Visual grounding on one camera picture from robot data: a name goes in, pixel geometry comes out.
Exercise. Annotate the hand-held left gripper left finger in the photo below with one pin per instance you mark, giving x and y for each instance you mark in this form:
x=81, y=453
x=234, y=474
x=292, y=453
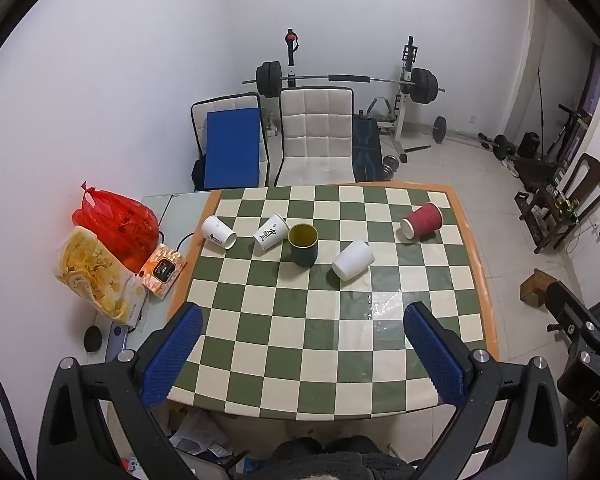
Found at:
x=176, y=349

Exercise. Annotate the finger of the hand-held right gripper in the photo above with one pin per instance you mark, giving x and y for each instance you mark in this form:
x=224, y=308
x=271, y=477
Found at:
x=572, y=310

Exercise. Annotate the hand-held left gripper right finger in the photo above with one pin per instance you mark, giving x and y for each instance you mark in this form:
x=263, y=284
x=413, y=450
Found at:
x=436, y=355

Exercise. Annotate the plain white cup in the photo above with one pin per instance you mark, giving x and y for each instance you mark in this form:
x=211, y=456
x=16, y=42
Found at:
x=354, y=259

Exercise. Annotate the red paper cup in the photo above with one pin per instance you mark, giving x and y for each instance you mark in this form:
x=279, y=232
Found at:
x=422, y=221

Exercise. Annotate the white paper cup black print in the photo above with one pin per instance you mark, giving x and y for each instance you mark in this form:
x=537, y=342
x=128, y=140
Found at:
x=270, y=232

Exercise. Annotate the dark green cup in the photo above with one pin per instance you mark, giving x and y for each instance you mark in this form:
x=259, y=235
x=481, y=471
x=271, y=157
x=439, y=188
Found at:
x=302, y=250

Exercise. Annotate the wooden block stool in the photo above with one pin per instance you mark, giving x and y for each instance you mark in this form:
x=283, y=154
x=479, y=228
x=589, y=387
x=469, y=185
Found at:
x=536, y=287

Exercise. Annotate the purple flat device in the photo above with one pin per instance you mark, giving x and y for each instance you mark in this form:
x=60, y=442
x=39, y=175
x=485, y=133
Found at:
x=117, y=342

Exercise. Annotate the orange tissue packet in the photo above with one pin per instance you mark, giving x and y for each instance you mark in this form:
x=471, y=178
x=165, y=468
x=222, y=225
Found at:
x=162, y=271

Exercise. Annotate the crumpled papers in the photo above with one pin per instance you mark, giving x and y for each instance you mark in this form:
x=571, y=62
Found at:
x=200, y=432

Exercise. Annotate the yellow snack bag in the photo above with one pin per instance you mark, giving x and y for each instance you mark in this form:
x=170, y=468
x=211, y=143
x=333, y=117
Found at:
x=92, y=270

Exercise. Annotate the dark wooden chair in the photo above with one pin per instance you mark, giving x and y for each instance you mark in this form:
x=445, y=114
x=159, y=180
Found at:
x=587, y=180

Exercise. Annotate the red plastic bag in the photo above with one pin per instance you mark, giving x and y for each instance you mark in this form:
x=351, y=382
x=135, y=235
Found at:
x=117, y=225

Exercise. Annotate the person's dark fleece clothing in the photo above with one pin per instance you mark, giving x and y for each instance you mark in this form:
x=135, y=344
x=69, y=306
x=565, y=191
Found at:
x=340, y=460

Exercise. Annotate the black speaker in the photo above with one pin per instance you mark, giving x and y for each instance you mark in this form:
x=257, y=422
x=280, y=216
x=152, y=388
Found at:
x=530, y=144

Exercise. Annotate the black scooter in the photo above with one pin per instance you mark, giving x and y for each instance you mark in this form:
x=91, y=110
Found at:
x=567, y=130

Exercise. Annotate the metal dumbbell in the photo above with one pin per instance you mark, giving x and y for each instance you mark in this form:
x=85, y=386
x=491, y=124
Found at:
x=390, y=165

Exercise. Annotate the blue folded mat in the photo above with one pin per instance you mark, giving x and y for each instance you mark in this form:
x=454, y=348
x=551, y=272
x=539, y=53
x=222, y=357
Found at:
x=231, y=147

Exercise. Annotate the short barbell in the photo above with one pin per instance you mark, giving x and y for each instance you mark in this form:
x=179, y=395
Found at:
x=439, y=129

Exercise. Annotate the black framed chair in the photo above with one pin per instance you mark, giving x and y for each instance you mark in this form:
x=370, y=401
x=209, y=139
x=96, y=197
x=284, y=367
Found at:
x=230, y=105

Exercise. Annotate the white padded chair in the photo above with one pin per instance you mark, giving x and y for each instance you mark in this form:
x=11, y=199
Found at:
x=316, y=135

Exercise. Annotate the white squat rack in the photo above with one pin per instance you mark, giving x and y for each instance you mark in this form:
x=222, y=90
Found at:
x=409, y=75

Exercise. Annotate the long barbell with plates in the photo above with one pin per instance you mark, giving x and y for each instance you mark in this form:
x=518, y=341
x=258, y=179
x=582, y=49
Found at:
x=270, y=79

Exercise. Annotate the white door frame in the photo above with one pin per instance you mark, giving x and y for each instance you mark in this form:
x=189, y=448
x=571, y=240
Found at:
x=535, y=60

